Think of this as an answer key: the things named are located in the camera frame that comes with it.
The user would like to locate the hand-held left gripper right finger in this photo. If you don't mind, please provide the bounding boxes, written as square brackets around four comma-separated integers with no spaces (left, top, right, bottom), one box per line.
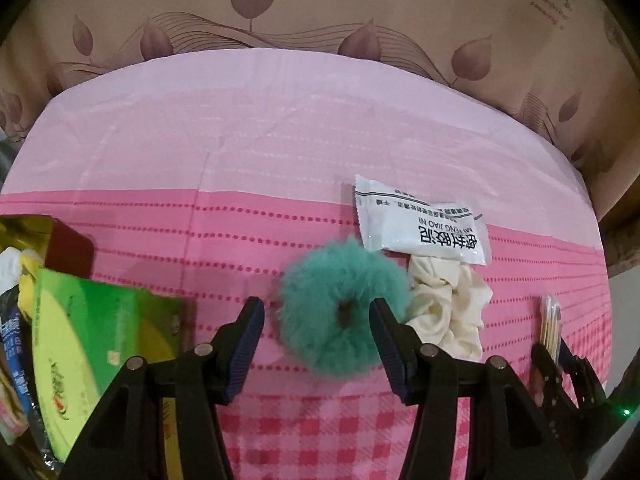
[369,298,576,480]

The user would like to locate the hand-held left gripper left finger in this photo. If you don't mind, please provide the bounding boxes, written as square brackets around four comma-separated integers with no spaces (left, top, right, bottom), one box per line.
[59,296,266,480]

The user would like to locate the green tissue pack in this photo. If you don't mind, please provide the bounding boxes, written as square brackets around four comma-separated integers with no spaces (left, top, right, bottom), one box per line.
[32,267,198,463]

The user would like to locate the blue snack packet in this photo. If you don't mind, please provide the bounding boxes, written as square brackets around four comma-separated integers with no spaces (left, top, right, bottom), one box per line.
[0,305,37,401]

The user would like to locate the white knit glove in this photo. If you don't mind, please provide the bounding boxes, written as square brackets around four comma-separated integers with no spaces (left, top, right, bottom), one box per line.
[0,250,26,297]

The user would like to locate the teal fluffy scrunchie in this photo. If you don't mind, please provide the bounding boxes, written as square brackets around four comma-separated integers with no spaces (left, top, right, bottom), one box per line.
[272,239,415,378]

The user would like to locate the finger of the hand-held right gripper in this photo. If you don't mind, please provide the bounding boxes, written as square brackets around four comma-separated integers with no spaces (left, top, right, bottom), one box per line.
[530,342,563,407]
[560,340,607,408]

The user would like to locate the white sachet packet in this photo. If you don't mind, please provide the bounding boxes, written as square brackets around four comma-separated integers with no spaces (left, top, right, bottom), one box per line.
[354,174,492,267]

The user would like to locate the pink packet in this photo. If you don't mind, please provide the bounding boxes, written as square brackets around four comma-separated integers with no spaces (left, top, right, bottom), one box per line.
[0,380,32,442]

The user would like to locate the beige leaf print curtain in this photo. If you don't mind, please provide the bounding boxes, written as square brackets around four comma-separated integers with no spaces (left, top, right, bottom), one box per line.
[0,0,640,193]

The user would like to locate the yellow and black plush toy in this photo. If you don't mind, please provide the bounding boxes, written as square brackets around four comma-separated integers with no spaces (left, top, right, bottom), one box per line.
[14,250,47,323]

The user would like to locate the cream fabric scrunchie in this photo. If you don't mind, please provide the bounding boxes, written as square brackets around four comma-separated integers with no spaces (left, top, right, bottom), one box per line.
[405,255,493,362]

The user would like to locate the bundle of cotton swabs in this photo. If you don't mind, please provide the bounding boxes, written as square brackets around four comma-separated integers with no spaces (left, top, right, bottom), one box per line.
[541,295,562,361]

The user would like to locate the pink checked bed sheet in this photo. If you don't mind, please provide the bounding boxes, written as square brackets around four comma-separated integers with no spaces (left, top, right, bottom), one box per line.
[0,47,613,480]

